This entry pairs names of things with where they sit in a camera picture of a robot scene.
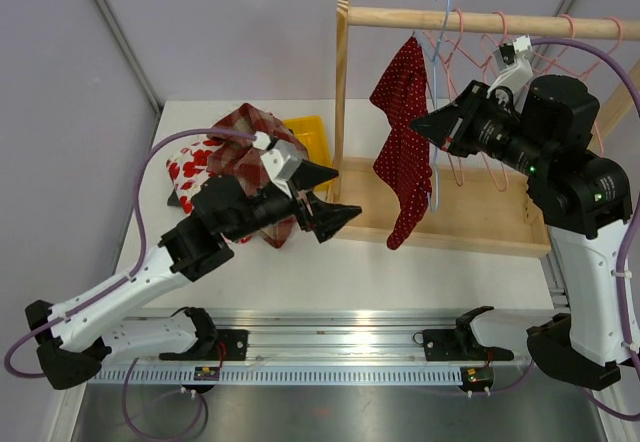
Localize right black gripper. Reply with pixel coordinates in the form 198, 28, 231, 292
410, 80, 552, 178

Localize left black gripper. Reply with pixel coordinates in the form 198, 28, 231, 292
225, 158, 361, 243

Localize dark red polka dot skirt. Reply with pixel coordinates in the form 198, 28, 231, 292
370, 36, 432, 250

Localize blue wire hanger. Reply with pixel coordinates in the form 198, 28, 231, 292
427, 0, 451, 213

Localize red plaid skirt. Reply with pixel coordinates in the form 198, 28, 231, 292
207, 103, 308, 249

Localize pink wire hanger floral skirt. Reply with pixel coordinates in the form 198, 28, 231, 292
479, 10, 511, 193

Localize pink wire hanger grey skirt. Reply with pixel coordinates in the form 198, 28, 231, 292
532, 44, 575, 76

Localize white red floral skirt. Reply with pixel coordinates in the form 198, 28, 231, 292
166, 136, 225, 215

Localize pink wire hanger white skirt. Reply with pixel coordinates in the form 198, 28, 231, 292
564, 16, 626, 153

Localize dark grey dotted skirt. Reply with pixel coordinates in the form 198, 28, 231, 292
167, 190, 181, 208

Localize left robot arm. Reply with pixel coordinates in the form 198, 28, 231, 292
25, 161, 362, 390

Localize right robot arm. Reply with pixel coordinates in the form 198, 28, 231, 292
409, 75, 635, 391

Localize yellow plastic tray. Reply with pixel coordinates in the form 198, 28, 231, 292
283, 115, 331, 167

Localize wooden clothes rack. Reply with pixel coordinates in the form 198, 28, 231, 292
328, 0, 639, 258

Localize small circuit board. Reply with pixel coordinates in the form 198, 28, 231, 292
194, 366, 220, 381

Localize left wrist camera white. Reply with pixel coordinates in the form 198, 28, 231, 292
252, 132, 304, 195

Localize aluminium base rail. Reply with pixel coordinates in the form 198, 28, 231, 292
99, 308, 536, 368

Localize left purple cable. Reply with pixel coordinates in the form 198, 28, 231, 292
3, 128, 261, 438

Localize purple cable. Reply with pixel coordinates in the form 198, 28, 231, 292
489, 37, 640, 420
3, 128, 261, 438

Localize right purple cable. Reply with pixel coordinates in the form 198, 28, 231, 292
489, 37, 640, 420

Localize white slotted cable duct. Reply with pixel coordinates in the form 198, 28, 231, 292
91, 364, 462, 386

